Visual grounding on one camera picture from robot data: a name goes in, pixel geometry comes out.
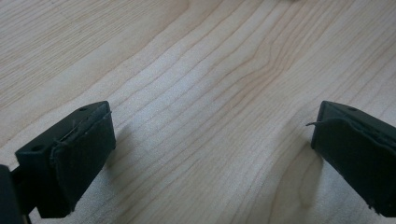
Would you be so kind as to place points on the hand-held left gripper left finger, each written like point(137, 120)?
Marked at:
point(68, 155)

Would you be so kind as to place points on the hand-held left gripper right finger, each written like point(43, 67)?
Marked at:
point(358, 149)

